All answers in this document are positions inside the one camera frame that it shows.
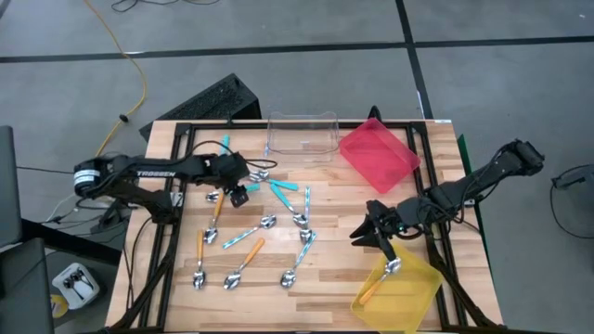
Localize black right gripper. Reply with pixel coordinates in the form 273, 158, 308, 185
350, 199, 421, 263

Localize orange handled spoon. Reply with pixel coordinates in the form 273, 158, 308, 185
192, 229, 208, 291
223, 237, 266, 291
357, 257, 403, 306
202, 191, 227, 246

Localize striped blue handled spoon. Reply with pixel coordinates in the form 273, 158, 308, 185
279, 231, 318, 289
299, 186, 313, 246
263, 138, 273, 182
221, 213, 278, 251

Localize clear plastic bin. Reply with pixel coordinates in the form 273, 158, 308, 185
265, 110, 341, 157

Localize yellow translucent plastic bin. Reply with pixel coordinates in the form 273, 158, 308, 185
350, 241, 446, 334

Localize pink translucent plastic bin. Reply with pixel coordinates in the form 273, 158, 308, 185
339, 116, 422, 195

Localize black stand base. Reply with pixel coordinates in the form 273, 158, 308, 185
90, 197, 136, 235

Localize black base beam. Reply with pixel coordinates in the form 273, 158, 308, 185
20, 217, 123, 266

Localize white plastic tray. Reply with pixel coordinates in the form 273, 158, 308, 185
50, 262, 101, 311

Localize black earphones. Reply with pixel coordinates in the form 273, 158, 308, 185
62, 272, 94, 301

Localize grey floor device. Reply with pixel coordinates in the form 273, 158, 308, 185
551, 164, 594, 189

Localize black furniture panel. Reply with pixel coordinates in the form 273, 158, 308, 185
0, 237, 56, 334
0, 124, 23, 250

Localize yellow tape roll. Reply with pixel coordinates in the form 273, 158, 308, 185
49, 294, 70, 320

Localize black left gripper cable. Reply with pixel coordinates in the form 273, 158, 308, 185
189, 138, 278, 171

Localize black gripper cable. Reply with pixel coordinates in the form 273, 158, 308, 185
403, 217, 435, 240
189, 138, 278, 171

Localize black aluminium table frame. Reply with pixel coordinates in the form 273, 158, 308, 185
104, 119, 505, 334

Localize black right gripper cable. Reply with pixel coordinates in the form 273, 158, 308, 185
403, 217, 435, 240

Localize yellow power cable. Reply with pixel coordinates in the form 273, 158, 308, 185
83, 0, 149, 159

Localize black floor cable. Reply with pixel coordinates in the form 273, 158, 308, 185
549, 185, 594, 241
110, 0, 222, 13

